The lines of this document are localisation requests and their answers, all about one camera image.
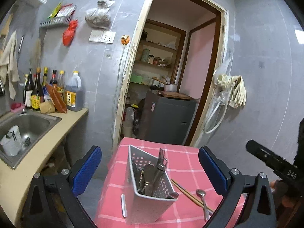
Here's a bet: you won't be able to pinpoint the clear plastic bag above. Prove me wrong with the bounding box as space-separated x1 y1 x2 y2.
213 58 231 105

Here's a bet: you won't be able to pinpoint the wooden cutting board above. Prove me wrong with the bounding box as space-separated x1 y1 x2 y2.
157 90 196 101

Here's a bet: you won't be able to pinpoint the stainless steel sink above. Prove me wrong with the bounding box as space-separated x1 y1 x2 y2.
0 112 63 170

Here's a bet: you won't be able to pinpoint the red label dark bottle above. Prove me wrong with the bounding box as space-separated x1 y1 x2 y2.
49 70 59 87

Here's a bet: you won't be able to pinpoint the white wall cable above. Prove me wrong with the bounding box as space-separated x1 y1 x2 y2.
111 45 126 144

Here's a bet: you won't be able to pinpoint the cream hanging towel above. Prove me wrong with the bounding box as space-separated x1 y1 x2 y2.
0 30 21 99

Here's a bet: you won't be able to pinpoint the white hose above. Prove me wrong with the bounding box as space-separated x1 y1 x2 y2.
203 99 229 134

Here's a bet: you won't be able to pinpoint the dark grey cabinet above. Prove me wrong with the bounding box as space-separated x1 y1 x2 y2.
138 90 198 147

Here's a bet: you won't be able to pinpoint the clear amber sauce bottle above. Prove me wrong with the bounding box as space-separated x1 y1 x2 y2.
56 70 66 99

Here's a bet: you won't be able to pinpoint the white wall rack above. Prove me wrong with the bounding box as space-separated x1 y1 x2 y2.
39 16 72 29

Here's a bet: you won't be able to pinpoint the white plastic cup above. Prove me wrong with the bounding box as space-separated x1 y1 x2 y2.
0 125 23 157

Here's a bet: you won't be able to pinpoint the beige kitchen counter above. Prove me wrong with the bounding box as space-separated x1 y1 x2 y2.
0 107 89 227

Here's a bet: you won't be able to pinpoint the wooden shelf unit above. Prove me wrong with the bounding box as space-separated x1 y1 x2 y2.
132 19 187 86

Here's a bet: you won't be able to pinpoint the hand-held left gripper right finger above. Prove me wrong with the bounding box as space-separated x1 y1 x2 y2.
198 146 277 228

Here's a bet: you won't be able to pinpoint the person's right hand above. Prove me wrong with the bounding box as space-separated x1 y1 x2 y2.
270 180 300 210

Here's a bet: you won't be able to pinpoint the wooden door frame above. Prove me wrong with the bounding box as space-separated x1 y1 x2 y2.
112 0 229 149

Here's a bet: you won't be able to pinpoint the dark soy sauce bottle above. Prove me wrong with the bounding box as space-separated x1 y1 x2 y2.
23 68 35 109

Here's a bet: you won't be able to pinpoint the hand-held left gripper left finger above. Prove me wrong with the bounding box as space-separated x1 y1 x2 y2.
15 145 102 228

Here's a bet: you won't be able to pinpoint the large dark vinegar jug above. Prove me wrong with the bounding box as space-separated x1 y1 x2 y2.
64 70 84 112

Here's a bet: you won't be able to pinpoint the yellow label sauce bottle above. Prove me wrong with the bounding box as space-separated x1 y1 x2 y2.
31 67 45 111

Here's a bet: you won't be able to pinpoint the red plastic bag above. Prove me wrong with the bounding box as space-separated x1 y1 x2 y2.
62 20 79 46

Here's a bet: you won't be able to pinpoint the pink sponge dish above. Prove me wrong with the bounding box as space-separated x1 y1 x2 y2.
9 102 26 112

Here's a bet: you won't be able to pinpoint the blue label sauce bottle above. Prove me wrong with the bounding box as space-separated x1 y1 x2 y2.
41 66 50 103

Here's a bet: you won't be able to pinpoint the colourful seasoning packets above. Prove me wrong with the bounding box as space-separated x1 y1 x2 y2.
47 2 77 19

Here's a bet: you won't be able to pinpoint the aluminium pot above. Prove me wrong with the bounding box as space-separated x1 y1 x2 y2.
162 83 178 93

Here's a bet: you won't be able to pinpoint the brown seasoning packet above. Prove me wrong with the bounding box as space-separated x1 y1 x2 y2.
45 83 68 114

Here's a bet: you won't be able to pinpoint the hanging bag of dried goods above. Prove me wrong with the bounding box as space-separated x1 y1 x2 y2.
85 0 116 29

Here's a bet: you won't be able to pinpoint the pink checked tablecloth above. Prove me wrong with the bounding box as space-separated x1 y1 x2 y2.
94 137 248 228

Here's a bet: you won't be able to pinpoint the white wall socket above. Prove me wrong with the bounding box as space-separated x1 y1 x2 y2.
101 31 116 44

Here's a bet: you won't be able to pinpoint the plain brown wooden chopstick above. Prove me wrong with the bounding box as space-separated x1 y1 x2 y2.
171 179 215 212
170 180 205 208

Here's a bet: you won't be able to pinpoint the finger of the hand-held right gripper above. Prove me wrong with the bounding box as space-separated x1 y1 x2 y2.
245 139 286 172

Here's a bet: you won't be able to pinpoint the tan seasoning packet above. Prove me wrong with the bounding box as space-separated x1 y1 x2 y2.
39 100 56 114

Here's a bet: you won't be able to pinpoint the white light switch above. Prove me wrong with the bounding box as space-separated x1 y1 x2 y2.
89 30 104 43

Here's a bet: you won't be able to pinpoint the steel cylinder with loop cap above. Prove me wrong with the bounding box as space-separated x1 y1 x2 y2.
144 158 169 196

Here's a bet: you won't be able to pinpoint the grey perforated utensil holder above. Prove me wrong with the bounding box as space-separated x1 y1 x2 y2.
121 144 179 225

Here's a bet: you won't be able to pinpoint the cream rubber gloves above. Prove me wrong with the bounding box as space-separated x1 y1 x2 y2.
214 74 247 110

